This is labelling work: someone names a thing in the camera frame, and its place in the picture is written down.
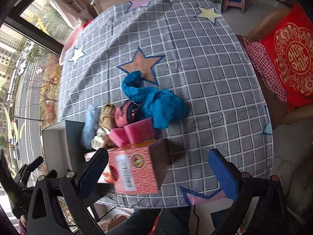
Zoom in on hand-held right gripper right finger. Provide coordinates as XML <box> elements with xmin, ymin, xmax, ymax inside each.
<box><xmin>208</xmin><ymin>148</ymin><xmax>290</xmax><ymax>235</ymax></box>

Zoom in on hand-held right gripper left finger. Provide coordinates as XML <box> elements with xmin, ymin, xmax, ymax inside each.
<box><xmin>27</xmin><ymin>148</ymin><xmax>109</xmax><ymax>235</ymax></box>

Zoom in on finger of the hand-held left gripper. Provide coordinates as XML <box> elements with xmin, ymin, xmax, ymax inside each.
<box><xmin>13</xmin><ymin>155</ymin><xmax>44</xmax><ymax>195</ymax></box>

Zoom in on grey storage box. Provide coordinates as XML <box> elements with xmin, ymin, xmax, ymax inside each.
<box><xmin>41</xmin><ymin>120</ymin><xmax>86</xmax><ymax>177</ymax></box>

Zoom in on pink block sponge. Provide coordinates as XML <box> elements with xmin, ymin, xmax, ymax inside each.
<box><xmin>109</xmin><ymin>127</ymin><xmax>130</xmax><ymax>148</ymax></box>

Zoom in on beige knitted sock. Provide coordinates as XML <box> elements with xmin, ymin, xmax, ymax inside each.
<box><xmin>98</xmin><ymin>103</ymin><xmax>116</xmax><ymax>130</ymax></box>

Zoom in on pink wedge sponge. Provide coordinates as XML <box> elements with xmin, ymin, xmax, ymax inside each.
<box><xmin>123</xmin><ymin>117</ymin><xmax>156</xmax><ymax>144</ymax></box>

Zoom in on pink and black sock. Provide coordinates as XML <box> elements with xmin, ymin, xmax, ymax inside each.
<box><xmin>114</xmin><ymin>100</ymin><xmax>145</xmax><ymax>128</ymax></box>

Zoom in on blue plastic shoe cover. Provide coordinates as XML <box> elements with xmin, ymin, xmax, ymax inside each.
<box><xmin>122</xmin><ymin>70</ymin><xmax>152</xmax><ymax>103</ymax></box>
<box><xmin>140</xmin><ymin>88</ymin><xmax>189</xmax><ymax>129</ymax></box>

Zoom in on white polka-dot scrunchie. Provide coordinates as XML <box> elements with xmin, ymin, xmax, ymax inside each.
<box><xmin>91</xmin><ymin>127</ymin><xmax>110</xmax><ymax>150</ymax></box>

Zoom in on light blue fluffy cloth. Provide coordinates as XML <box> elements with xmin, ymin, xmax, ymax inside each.
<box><xmin>81</xmin><ymin>105</ymin><xmax>102</xmax><ymax>150</ymax></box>

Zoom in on red patterned tissue box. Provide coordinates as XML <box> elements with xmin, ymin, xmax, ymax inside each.
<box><xmin>108</xmin><ymin>138</ymin><xmax>172</xmax><ymax>196</ymax></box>

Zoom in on white slippers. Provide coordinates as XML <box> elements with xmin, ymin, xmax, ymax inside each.
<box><xmin>98</xmin><ymin>214</ymin><xmax>131</xmax><ymax>233</ymax></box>

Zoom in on red checked cloth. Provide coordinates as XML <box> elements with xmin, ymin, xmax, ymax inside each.
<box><xmin>236</xmin><ymin>35</ymin><xmax>288</xmax><ymax>103</ymax></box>

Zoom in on grey checked star blanket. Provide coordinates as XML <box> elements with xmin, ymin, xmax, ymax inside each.
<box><xmin>57</xmin><ymin>0</ymin><xmax>273</xmax><ymax>210</ymax></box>

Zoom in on red embroidered cushion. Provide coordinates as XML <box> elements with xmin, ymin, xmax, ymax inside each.
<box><xmin>259</xmin><ymin>1</ymin><xmax>313</xmax><ymax>108</ymax></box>

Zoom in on beige cabinet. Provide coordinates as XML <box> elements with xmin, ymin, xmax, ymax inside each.
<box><xmin>56</xmin><ymin>0</ymin><xmax>184</xmax><ymax>20</ymax></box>

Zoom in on sheer pink curtain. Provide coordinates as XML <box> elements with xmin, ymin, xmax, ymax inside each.
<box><xmin>32</xmin><ymin>0</ymin><xmax>92</xmax><ymax>30</ymax></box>

